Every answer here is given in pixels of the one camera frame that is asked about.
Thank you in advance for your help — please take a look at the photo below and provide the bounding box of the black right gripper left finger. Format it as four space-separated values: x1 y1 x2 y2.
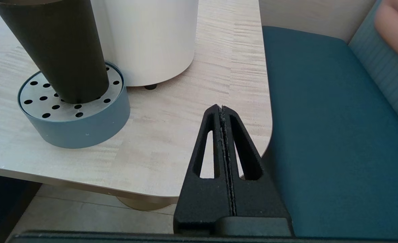
174 104 234 235

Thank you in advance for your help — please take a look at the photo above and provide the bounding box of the large grey perforated drip tray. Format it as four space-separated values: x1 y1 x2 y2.
18 61 131 149

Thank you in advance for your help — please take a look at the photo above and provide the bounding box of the black plastic cup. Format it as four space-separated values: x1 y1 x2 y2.
0 0 110 104

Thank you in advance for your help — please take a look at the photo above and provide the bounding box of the teal ribbed sofa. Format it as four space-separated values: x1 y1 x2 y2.
262 0 398 239

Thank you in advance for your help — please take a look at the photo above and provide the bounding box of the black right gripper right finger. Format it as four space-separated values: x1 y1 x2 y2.
222 106 292 220

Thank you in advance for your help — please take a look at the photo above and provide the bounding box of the large dark tea dispenser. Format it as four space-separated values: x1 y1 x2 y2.
90 0 199 90

